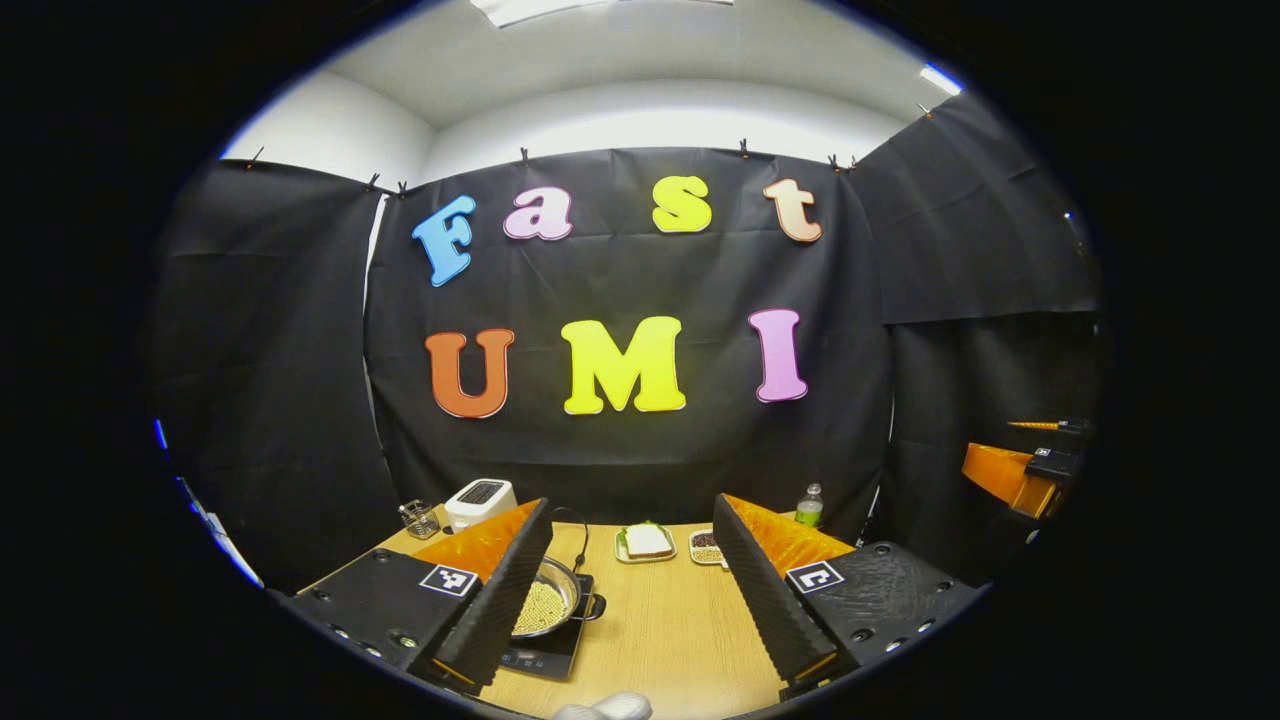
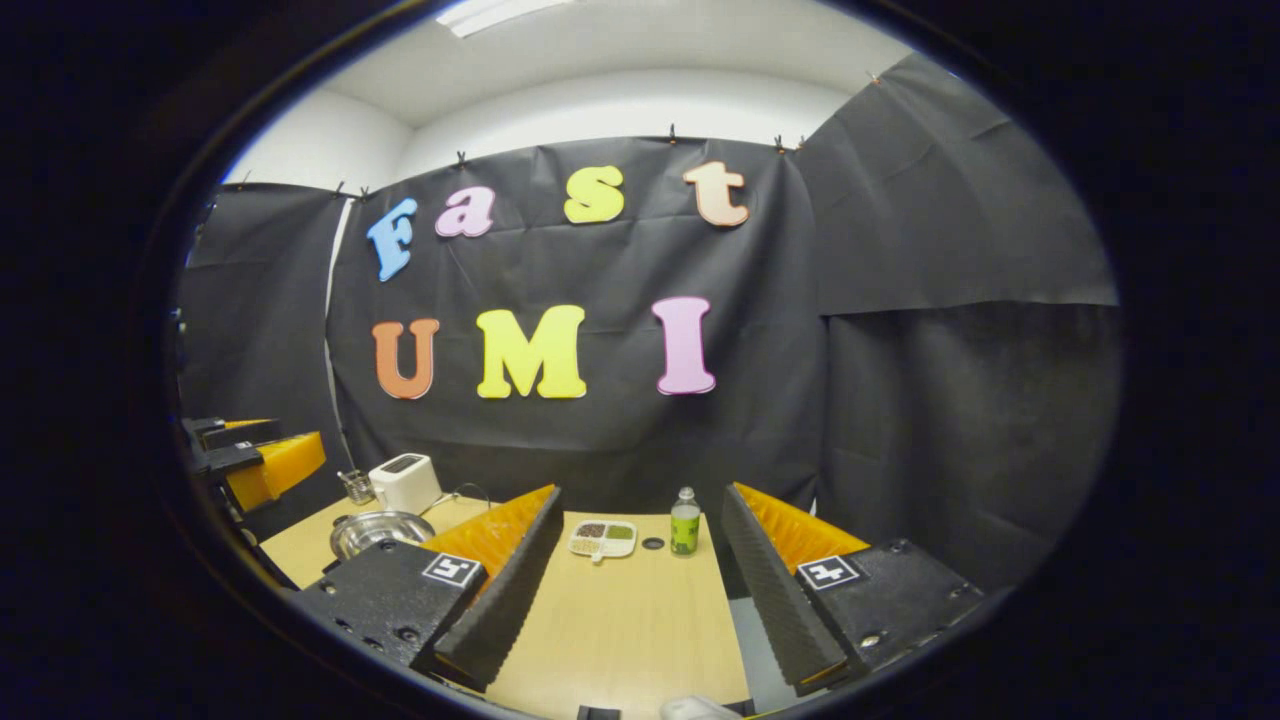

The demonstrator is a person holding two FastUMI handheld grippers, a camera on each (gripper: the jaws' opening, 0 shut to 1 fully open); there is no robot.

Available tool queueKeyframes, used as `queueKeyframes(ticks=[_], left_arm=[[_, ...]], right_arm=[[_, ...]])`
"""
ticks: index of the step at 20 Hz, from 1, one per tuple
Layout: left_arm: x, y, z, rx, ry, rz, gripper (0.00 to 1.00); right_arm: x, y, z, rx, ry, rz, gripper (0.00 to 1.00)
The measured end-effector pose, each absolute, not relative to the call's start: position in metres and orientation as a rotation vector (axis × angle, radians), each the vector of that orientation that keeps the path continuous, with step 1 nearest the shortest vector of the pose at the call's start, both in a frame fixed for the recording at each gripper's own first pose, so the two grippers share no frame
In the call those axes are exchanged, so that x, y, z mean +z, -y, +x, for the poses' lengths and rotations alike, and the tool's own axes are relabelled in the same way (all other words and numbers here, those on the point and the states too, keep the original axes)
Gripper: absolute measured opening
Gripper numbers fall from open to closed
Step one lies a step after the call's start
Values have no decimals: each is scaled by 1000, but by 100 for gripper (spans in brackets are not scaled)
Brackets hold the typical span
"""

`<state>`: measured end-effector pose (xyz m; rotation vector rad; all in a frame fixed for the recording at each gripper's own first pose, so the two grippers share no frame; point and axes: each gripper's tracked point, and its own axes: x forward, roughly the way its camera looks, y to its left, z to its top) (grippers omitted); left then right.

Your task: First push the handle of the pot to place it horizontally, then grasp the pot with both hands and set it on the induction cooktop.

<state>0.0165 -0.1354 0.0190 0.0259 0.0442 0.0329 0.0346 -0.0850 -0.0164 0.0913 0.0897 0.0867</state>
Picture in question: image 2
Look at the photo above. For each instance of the green drink bottle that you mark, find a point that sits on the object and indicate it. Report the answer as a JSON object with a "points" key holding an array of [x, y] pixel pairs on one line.
{"points": [[685, 532]]}

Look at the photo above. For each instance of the row of small cloth clips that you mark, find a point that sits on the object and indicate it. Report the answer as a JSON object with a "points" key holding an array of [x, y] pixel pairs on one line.
{"points": [[461, 158]]}

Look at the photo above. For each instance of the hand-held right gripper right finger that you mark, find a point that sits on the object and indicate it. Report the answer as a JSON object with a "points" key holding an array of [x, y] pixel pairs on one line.
{"points": [[785, 600]]}

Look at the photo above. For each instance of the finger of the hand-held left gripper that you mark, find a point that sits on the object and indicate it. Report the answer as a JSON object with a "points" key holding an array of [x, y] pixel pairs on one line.
{"points": [[285, 468], [235, 436]]}

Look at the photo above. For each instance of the stainless steel pot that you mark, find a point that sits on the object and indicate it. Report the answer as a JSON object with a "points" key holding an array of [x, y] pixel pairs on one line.
{"points": [[385, 532]]}

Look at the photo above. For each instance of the white toaster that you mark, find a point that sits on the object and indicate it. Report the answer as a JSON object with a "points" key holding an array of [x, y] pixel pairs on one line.
{"points": [[405, 485]]}

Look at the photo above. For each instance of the white divided grain dish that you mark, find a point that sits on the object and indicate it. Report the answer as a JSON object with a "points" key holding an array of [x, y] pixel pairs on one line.
{"points": [[603, 538]]}

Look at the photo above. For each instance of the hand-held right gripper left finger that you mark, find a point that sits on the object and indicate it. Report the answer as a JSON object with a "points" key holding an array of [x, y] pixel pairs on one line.
{"points": [[500, 600]]}

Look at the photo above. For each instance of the ceiling light panel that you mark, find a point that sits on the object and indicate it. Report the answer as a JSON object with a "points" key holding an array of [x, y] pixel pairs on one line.
{"points": [[500, 14]]}

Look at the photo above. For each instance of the black backdrop cloth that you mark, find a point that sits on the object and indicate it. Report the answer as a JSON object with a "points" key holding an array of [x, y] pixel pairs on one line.
{"points": [[900, 350]]}

